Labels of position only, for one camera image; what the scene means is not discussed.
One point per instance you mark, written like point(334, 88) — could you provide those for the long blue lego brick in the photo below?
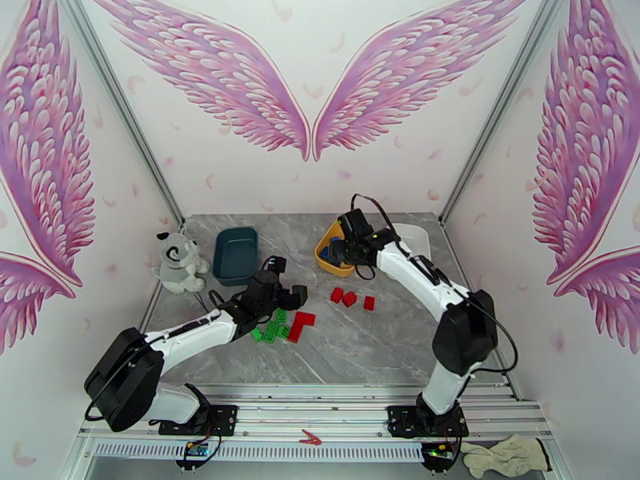
point(325, 253)

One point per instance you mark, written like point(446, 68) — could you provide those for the small red lego brick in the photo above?
point(349, 299)
point(337, 295)
point(369, 303)

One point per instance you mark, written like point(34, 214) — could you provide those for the green lego brick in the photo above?
point(285, 333)
point(257, 335)
point(281, 316)
point(272, 332)

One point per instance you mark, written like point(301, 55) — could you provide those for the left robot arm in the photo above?
point(125, 378)

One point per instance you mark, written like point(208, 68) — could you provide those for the yellow plastic container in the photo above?
point(327, 267)

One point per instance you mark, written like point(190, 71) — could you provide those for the dark teal plastic container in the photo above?
point(235, 253)

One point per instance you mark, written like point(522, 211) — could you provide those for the white plastic container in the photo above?
point(417, 233)

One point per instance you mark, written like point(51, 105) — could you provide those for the grey plush dog toy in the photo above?
point(175, 263)

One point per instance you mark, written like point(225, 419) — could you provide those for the red spring clip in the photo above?
point(310, 437)

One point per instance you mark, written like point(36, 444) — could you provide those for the small circuit board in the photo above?
point(439, 451)
point(196, 449)

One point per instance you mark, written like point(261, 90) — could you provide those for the beige work glove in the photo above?
point(505, 456)

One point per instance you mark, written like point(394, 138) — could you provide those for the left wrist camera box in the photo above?
point(276, 266)

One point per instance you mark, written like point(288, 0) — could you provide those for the aluminium mounting rail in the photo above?
point(310, 408)

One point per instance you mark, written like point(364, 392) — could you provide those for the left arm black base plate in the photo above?
point(225, 418)

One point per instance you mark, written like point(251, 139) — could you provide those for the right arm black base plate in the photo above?
point(400, 418)

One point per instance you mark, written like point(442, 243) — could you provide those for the aluminium frame post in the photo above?
point(504, 113)
point(125, 113)

